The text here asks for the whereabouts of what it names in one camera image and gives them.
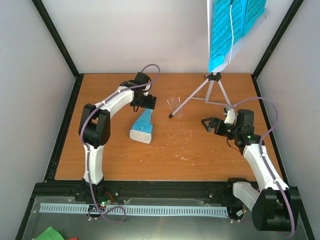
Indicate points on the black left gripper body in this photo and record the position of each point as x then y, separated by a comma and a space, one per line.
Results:
143, 103

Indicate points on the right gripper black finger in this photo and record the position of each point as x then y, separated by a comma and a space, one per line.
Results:
209, 121
208, 128

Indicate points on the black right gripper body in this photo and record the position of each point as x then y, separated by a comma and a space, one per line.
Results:
224, 132

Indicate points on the blue metronome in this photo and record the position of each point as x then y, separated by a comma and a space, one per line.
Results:
142, 129

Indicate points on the clear plastic metronome cover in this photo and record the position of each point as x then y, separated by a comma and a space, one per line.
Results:
174, 103

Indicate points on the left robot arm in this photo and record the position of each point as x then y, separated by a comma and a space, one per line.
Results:
95, 124

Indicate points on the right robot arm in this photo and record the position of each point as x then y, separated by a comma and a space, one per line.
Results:
274, 205

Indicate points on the white tripod music stand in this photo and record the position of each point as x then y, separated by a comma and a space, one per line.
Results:
210, 80

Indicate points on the blue sheet music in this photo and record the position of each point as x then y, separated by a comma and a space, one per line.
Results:
230, 23

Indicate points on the green paper sheet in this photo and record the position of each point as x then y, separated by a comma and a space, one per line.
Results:
50, 234

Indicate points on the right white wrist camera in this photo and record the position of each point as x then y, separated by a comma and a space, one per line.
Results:
230, 115

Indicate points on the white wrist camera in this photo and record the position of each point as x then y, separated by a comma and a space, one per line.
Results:
230, 115
147, 87

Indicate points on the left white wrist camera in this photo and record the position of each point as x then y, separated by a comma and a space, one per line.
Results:
147, 87

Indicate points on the black aluminium frame rail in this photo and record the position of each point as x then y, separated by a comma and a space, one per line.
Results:
212, 192

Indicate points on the grey slotted cable duct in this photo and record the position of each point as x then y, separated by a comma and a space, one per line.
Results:
139, 210

